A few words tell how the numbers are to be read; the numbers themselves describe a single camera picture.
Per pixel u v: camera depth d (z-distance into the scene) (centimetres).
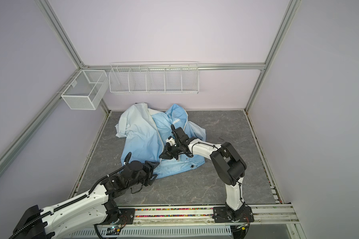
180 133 75
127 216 74
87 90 95
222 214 74
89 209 51
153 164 74
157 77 100
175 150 78
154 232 77
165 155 79
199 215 75
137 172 61
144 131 101
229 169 50
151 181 74
